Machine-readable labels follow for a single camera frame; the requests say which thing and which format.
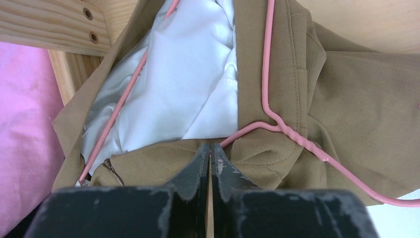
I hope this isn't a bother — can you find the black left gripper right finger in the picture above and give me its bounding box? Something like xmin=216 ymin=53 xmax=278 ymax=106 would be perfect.
xmin=211 ymin=143 xmax=378 ymax=238

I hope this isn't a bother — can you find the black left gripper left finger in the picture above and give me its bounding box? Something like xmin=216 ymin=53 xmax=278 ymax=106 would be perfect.
xmin=25 ymin=143 xmax=210 ymax=238

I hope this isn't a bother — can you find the pink thin hanger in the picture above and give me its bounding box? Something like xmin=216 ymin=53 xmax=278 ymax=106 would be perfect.
xmin=78 ymin=0 xmax=420 ymax=208

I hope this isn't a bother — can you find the tan brown pleated skirt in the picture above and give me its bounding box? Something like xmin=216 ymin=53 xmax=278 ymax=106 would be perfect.
xmin=52 ymin=0 xmax=420 ymax=207

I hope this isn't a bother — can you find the pink garment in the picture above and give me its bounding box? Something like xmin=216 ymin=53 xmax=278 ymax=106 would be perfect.
xmin=0 ymin=43 xmax=64 ymax=237

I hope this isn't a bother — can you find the wooden clothes rack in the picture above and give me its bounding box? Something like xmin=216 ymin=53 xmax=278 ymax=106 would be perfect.
xmin=0 ymin=0 xmax=420 ymax=106

